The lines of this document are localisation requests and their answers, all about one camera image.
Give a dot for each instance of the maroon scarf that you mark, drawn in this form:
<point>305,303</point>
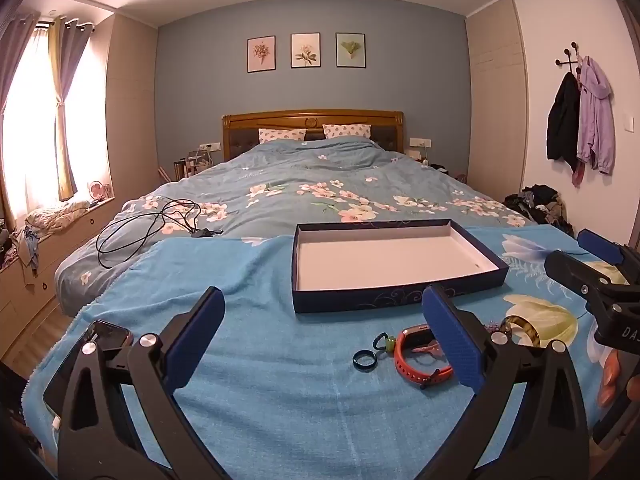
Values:
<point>578,176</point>

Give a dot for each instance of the window bench with drawers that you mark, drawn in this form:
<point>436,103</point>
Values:
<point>65,250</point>

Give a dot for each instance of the pink desk fan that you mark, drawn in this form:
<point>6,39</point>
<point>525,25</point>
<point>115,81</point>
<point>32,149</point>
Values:
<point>97,191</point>

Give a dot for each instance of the white wall socket strip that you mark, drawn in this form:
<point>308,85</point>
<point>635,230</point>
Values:
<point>421,142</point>
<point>209,146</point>

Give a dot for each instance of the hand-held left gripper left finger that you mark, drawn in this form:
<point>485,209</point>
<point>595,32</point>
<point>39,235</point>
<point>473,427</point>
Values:
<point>200,332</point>

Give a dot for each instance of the black jacket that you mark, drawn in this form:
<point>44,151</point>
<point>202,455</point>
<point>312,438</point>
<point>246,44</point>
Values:
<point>562,125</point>

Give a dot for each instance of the nightstand clutter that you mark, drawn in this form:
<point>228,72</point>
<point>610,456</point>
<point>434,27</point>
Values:
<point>195,165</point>

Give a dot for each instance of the person's right hand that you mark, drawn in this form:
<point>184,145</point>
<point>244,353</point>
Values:
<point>610,377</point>

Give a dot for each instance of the purple and yellow curtain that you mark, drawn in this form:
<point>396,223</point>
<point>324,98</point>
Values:
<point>67,110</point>

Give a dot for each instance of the black wall coat rack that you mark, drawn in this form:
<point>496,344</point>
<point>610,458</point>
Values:
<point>570,57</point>

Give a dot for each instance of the tortoiseshell bangle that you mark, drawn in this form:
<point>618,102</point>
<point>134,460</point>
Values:
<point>522,321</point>

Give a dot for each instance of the pile of dark clothes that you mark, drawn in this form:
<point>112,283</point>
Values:
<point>542,202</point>

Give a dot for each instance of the blue floral duvet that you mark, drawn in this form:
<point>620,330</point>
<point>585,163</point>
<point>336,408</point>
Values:
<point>310,180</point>

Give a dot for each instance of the black smartphone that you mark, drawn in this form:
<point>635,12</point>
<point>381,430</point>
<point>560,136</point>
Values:
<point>112,332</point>

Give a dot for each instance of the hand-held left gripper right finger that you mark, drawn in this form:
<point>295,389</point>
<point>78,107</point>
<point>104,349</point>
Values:
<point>450,340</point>

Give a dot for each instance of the purple jacket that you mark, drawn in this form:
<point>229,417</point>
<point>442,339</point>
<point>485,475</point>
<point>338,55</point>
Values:
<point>597,120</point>

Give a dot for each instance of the blue floral towel blanket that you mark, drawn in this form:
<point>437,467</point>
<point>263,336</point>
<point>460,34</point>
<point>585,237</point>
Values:
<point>280,360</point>

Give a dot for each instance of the patterned white pillow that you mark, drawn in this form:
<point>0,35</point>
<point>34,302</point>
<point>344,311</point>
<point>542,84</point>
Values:
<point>282,135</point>
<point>347,131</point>

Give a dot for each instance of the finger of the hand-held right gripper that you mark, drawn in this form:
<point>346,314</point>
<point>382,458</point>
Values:
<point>575,267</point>
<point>600,246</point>

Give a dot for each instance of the beige wall cabinet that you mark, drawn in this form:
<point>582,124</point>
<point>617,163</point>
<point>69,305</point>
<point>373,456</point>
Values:
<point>132,110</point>

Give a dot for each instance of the crumpled light clothes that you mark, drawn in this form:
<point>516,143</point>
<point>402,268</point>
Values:
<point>55,216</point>

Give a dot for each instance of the tall beige wardrobe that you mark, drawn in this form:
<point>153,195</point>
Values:
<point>495,110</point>

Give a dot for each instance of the orange smartwatch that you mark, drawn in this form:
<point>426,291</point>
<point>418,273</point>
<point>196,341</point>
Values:
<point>402,360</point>

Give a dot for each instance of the wooden headboard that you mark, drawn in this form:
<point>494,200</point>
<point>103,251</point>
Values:
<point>310,120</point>

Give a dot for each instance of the cream framed flower picture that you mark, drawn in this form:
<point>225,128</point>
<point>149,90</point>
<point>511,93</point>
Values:
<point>305,50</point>

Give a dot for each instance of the green framed flower picture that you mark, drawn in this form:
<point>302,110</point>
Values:
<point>350,50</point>

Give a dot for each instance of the white light switch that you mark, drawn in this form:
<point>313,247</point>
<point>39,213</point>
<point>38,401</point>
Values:
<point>630,124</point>

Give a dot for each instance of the dark blue shallow box tray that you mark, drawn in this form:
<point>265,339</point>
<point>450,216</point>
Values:
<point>390,265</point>

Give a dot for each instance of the green stone pendant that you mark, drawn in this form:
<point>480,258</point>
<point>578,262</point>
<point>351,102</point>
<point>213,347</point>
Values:
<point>386,344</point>

